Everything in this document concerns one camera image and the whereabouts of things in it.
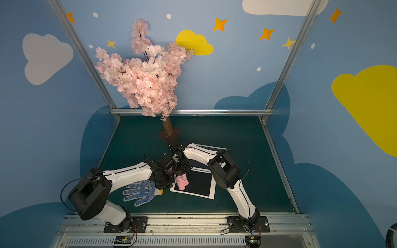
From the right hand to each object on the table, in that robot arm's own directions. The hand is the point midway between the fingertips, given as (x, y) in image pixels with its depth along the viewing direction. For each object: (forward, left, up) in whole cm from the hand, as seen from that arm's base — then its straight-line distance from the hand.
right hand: (177, 174), depth 90 cm
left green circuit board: (-33, +21, -2) cm, 39 cm away
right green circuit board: (-30, -41, -4) cm, 51 cm away
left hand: (-6, +1, 0) cm, 6 cm away
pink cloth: (-5, -3, +2) cm, 6 cm away
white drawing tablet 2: (-3, -14, -4) cm, 15 cm away
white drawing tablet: (-5, -13, +32) cm, 35 cm away
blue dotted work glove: (-10, +18, -1) cm, 20 cm away
